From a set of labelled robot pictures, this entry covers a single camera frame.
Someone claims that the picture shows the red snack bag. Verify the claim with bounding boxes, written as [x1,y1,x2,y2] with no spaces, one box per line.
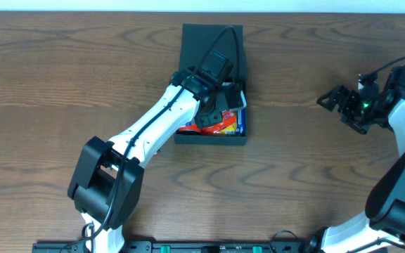
[201,111,237,136]

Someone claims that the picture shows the blue cookie pack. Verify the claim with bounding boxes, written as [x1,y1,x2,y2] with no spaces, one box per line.
[236,108,247,136]

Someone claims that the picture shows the red Pringles can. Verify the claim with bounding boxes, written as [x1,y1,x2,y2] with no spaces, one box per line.
[177,122,201,135]

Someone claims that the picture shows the yellow snack bag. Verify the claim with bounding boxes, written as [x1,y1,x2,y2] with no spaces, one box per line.
[222,126,237,135]

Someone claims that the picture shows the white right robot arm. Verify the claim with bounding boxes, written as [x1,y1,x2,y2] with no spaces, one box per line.
[304,65,405,252]

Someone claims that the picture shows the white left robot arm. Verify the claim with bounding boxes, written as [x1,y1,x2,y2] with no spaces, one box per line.
[67,50,246,252]

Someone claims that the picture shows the dark green open box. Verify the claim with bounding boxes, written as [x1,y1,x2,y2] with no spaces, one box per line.
[170,24,248,145]

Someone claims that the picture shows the black mounting rail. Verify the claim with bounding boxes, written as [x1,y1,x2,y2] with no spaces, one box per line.
[32,240,388,253]

